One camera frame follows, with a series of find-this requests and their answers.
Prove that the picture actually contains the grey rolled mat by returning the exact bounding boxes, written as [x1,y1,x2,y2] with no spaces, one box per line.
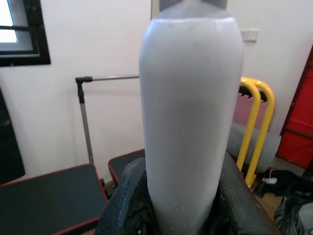
[229,122,282,175]

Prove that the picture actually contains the yellow tubular steel frame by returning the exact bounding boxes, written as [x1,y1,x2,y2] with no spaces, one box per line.
[236,76,276,189]

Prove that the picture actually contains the black pad red trim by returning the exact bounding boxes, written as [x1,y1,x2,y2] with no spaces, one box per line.
[107,148,147,188]
[0,163,110,235]

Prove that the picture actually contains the black framed window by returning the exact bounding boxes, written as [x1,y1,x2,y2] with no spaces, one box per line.
[0,0,51,68]

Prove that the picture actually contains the white power adapter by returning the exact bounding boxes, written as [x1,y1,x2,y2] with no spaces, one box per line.
[262,168,279,185]

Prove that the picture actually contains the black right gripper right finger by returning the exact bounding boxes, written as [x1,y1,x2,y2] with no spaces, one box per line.
[200,151,281,235]

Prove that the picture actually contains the black hanging cloth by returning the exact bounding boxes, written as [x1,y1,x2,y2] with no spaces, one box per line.
[0,87,26,185]

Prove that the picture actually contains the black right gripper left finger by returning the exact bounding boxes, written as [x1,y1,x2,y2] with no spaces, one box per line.
[94,157,157,235]

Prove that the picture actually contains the pink foam puzzle mat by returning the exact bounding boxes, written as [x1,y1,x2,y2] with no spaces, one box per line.
[232,97,268,128]

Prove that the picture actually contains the black foam puzzle mat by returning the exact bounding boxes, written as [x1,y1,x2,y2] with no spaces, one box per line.
[238,86,267,101]

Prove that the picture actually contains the folded red table brown frame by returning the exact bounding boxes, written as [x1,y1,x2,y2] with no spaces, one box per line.
[275,43,313,170]

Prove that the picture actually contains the black fabric bag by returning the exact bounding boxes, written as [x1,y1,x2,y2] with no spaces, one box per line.
[265,168,313,198]

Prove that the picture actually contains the silver garment rack black joints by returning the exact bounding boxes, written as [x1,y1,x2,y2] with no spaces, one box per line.
[75,75,140,164]

